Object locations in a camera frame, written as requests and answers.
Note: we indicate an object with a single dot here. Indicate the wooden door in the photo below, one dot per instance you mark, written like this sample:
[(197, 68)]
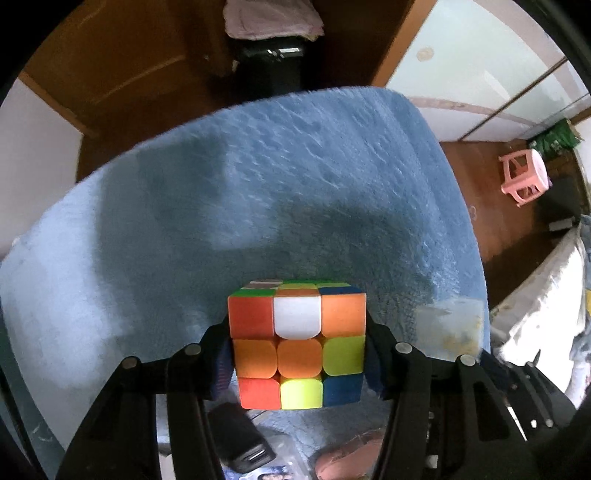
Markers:
[(115, 69)]

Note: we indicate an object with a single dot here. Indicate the black bag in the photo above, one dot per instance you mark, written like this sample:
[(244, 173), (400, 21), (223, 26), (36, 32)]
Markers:
[(561, 198)]

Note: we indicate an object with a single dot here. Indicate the green plastic bag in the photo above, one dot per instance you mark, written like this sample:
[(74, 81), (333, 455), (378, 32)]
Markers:
[(558, 136)]

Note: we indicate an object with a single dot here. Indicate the multicoloured puzzle cube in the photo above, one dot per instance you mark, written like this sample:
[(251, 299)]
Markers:
[(298, 360)]

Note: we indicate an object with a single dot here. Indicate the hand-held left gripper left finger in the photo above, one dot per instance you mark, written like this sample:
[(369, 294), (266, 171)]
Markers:
[(219, 365)]

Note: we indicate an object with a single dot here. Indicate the black storage bin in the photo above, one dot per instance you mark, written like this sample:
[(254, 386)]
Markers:
[(270, 69)]

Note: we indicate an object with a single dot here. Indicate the pink pouch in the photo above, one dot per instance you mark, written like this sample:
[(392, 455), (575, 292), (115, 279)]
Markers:
[(346, 457)]

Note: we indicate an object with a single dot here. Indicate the white quilt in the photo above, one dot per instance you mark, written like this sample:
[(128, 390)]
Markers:
[(545, 314)]

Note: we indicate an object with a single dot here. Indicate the pink plastic stool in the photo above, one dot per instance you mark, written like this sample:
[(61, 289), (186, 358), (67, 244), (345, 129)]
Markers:
[(526, 170)]

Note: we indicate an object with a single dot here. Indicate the black power bank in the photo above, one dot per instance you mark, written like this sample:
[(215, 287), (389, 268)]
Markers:
[(235, 438)]

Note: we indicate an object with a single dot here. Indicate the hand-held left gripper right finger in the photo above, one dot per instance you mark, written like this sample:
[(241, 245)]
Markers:
[(376, 376)]

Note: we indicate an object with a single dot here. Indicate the pink folded towel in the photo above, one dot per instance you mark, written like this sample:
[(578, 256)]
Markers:
[(272, 18)]

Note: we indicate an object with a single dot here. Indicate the frosted sliding door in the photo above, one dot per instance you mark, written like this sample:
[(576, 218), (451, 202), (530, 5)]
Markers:
[(485, 60)]

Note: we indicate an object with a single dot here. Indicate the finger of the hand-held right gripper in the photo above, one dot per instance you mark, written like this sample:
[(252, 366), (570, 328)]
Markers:
[(531, 397)]

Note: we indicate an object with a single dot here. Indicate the blue fluffy blanket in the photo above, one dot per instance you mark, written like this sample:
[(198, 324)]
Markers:
[(277, 184)]

